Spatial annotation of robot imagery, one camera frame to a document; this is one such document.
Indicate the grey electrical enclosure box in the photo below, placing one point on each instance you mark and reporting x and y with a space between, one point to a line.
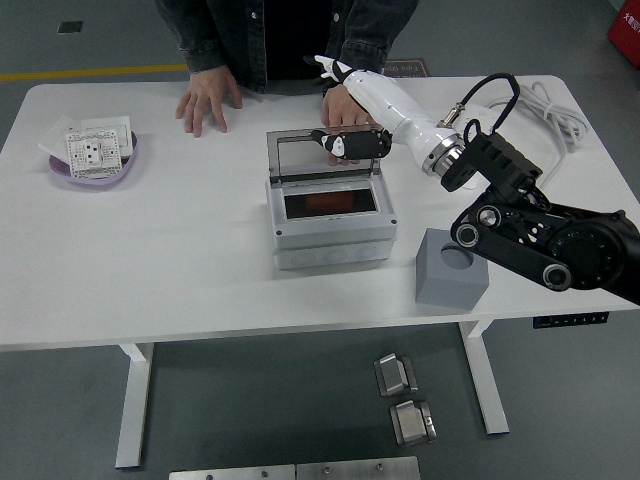
330 235

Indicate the dark square floor outlet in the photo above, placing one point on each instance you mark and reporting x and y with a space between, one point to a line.
69 27

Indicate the white blank switch panel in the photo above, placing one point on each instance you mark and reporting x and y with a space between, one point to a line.
107 123

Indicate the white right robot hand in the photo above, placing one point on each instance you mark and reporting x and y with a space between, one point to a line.
385 105

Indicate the red box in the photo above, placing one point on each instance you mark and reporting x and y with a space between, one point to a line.
625 35

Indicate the transparent hinged box flap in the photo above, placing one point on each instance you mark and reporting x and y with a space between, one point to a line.
300 155

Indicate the grey cube with round hole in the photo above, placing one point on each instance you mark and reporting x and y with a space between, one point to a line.
440 285

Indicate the silver metal block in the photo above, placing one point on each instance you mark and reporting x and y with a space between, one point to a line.
392 375
410 425

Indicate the person's left forearm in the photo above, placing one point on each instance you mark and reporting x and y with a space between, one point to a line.
365 55

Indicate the purple shallow bowl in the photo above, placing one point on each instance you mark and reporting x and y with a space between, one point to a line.
100 182

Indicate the white table leg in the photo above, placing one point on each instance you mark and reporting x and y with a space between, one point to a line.
487 390
132 400

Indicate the white socket panel with holes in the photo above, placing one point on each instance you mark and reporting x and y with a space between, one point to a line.
92 150

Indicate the black table control panel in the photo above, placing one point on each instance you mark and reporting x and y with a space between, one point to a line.
570 320

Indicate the small white plastic plate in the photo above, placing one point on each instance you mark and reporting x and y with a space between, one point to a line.
52 140

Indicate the person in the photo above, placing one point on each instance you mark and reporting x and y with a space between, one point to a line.
290 35

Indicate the grey metal base plate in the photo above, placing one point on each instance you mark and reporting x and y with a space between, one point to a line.
230 474
355 470

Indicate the dark floor sign with lettering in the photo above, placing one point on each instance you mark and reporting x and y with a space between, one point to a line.
410 70

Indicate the person's right hand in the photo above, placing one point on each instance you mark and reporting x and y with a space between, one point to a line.
207 95

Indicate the person's left hand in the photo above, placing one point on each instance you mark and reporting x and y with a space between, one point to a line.
340 107

